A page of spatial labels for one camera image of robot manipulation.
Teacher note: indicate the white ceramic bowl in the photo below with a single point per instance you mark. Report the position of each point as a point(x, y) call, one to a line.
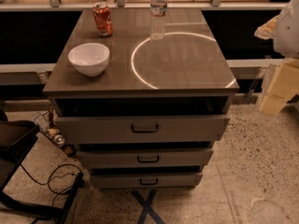
point(90, 59)

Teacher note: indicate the snack items on floor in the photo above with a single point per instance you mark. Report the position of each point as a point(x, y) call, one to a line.
point(47, 125)

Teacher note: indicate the clear plastic water bottle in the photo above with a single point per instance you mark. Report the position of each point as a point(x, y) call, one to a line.
point(157, 11)

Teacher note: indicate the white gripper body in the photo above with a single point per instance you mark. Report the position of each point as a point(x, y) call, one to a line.
point(287, 32)

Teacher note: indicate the orange soda can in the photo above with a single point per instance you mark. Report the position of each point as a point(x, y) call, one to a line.
point(103, 19)

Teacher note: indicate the grey drawer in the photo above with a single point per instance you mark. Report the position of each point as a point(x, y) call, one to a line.
point(145, 158)
point(142, 129)
point(146, 180)

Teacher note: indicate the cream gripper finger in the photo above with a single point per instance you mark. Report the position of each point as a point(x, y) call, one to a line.
point(267, 30)
point(280, 87)

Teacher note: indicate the bottom grey drawer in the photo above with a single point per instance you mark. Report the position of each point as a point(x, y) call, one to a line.
point(146, 180)

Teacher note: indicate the top grey drawer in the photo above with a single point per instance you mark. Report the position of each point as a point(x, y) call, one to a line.
point(142, 129)

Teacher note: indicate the black chair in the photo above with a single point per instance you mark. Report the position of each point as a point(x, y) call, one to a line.
point(16, 140)

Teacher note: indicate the middle grey drawer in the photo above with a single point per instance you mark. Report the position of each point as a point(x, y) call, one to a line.
point(145, 158)

